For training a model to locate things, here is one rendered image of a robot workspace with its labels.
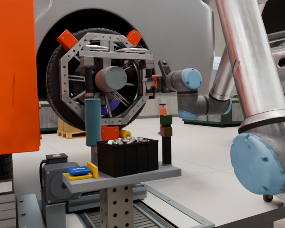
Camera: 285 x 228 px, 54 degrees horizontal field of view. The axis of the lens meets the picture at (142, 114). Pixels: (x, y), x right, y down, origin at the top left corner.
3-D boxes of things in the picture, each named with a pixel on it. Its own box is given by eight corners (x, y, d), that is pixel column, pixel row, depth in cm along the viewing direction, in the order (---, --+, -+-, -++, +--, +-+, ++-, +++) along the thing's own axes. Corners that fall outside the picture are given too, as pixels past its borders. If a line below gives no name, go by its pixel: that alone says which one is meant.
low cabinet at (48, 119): (90, 131, 714) (89, 102, 711) (18, 136, 635) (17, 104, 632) (72, 126, 873) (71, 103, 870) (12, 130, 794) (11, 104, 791)
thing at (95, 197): (125, 185, 216) (125, 172, 216) (146, 199, 184) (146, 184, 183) (58, 195, 195) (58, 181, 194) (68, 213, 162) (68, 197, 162)
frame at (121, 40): (145, 122, 186) (143, 39, 184) (149, 123, 180) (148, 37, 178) (60, 127, 163) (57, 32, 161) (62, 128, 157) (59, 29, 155)
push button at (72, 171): (86, 171, 107) (85, 165, 107) (91, 175, 101) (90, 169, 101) (67, 173, 104) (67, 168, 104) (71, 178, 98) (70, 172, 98)
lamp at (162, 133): (168, 135, 120) (168, 126, 120) (173, 136, 117) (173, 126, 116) (159, 136, 119) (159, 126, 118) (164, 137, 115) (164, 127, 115)
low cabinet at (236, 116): (181, 123, 884) (181, 101, 881) (222, 121, 961) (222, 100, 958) (221, 127, 726) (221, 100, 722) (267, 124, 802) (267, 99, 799)
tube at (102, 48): (105, 58, 167) (104, 40, 167) (116, 52, 150) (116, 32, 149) (75, 56, 160) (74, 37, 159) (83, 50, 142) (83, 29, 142)
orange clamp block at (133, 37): (130, 49, 182) (137, 38, 184) (135, 47, 175) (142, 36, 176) (121, 42, 179) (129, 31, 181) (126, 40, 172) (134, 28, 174)
